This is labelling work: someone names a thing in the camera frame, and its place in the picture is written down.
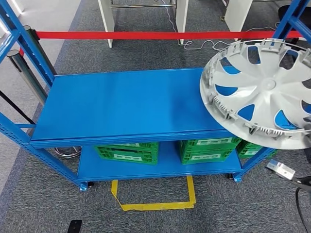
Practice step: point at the silver wheel hubcap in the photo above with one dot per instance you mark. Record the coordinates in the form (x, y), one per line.
(267, 85)

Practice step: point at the blue metal shelf rack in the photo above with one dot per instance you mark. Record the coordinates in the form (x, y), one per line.
(121, 103)

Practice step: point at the red barrier belt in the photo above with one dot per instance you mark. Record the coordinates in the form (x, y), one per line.
(146, 35)

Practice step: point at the white desk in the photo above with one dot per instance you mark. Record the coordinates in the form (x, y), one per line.
(106, 22)
(237, 14)

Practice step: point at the black robot foot plate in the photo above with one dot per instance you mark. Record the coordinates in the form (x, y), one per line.
(74, 226)

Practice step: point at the black office chair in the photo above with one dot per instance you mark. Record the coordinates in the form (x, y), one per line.
(284, 14)

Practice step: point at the dark stanchion post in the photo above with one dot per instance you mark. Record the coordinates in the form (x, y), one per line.
(43, 53)

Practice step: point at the chrome stanchion post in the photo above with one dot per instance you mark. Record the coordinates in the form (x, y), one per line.
(26, 77)

